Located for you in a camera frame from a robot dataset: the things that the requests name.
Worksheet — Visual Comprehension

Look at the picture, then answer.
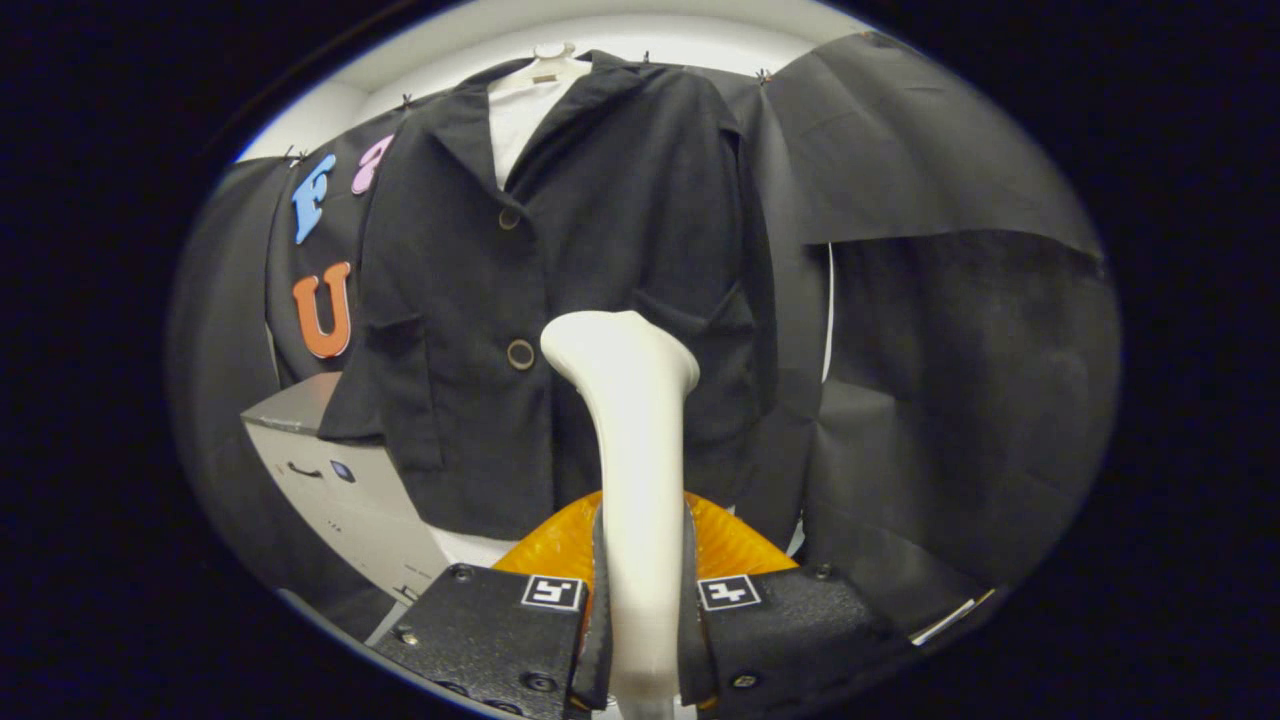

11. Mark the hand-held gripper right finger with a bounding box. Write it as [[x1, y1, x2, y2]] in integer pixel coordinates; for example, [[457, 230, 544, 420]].
[[680, 492, 921, 716]]

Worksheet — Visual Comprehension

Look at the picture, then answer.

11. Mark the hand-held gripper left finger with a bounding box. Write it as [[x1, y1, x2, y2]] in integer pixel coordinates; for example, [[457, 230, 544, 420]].
[[375, 495, 614, 720]]

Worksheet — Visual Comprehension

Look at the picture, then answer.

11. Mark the white garment steamer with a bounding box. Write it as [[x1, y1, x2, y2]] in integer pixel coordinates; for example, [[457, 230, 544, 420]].
[[540, 310, 701, 706]]

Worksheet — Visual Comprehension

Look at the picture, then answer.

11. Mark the black suit jacket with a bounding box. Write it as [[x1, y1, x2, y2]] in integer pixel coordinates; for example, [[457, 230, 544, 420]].
[[318, 50, 801, 541]]

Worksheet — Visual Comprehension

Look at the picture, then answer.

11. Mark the white cardboard piece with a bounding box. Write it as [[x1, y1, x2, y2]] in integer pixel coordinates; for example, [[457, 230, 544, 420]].
[[908, 588, 998, 647]]

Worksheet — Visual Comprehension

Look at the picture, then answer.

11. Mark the grey cabinet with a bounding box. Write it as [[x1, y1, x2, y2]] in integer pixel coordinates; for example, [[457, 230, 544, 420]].
[[240, 372, 451, 606]]

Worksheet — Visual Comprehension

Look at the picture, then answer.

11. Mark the black backdrop cloth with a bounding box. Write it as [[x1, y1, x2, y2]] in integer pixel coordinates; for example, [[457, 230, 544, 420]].
[[165, 30, 1121, 641]]

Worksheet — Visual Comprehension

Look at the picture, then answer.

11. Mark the white mannequin torso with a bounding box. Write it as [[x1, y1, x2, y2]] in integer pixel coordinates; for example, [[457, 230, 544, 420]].
[[430, 42, 593, 569]]

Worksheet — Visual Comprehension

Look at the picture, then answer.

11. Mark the thin white cord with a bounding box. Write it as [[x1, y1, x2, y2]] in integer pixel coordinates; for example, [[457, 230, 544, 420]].
[[821, 242, 836, 384]]

